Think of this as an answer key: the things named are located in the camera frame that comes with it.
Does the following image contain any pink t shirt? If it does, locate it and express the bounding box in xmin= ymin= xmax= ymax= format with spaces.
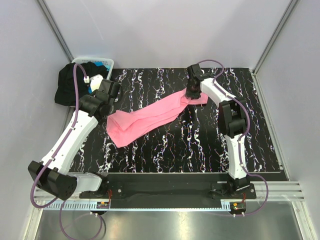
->
xmin=106 ymin=89 xmax=208 ymax=148

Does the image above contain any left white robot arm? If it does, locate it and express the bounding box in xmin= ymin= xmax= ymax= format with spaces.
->
xmin=28 ymin=79 xmax=121 ymax=201

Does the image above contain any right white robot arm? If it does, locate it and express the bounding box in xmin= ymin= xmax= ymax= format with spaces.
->
xmin=185 ymin=64 xmax=250 ymax=199

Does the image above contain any black t shirt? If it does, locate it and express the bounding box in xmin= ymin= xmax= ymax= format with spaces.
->
xmin=54 ymin=61 xmax=108 ymax=106

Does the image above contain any white plastic laundry basket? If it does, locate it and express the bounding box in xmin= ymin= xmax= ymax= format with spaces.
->
xmin=72 ymin=56 xmax=115 ymax=80

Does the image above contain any left orange connector box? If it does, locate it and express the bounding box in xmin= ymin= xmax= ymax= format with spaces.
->
xmin=96 ymin=201 xmax=110 ymax=209

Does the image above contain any orange connector box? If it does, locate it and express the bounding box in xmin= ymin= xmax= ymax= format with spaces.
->
xmin=231 ymin=202 xmax=247 ymax=211
xmin=96 ymin=201 xmax=110 ymax=209

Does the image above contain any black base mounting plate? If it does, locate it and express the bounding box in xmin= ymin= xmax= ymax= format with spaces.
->
xmin=79 ymin=173 xmax=257 ymax=211

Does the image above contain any right orange connector box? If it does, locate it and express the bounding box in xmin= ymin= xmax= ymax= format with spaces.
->
xmin=231 ymin=202 xmax=247 ymax=211

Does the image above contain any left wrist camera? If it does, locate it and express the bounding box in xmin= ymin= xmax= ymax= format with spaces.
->
xmin=98 ymin=79 xmax=122 ymax=98

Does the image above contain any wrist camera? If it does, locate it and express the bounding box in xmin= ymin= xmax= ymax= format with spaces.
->
xmin=187 ymin=64 xmax=207 ymax=81
xmin=98 ymin=79 xmax=122 ymax=98

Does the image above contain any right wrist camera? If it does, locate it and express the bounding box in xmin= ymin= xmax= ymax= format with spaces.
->
xmin=187 ymin=64 xmax=207 ymax=81

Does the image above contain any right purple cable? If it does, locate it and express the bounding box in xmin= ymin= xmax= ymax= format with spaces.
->
xmin=197 ymin=59 xmax=270 ymax=217

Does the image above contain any purple cable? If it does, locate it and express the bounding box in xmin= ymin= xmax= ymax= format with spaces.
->
xmin=29 ymin=62 xmax=107 ymax=240
xmin=197 ymin=59 xmax=270 ymax=217

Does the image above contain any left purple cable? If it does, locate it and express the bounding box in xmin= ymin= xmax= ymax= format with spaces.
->
xmin=29 ymin=62 xmax=107 ymax=240

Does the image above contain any aluminium frame rail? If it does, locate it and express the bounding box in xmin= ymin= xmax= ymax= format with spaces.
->
xmin=34 ymin=181 xmax=304 ymax=212

